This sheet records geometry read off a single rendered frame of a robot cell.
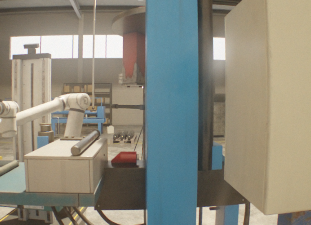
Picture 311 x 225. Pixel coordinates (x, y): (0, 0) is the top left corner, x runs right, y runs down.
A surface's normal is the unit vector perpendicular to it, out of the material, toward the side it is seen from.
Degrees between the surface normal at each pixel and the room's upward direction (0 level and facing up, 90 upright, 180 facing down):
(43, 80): 90
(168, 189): 90
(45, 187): 90
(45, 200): 90
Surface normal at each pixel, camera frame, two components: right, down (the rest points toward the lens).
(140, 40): 0.86, 0.01
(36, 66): -0.03, 0.03
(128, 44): -0.51, 0.02
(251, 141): -1.00, 0.00
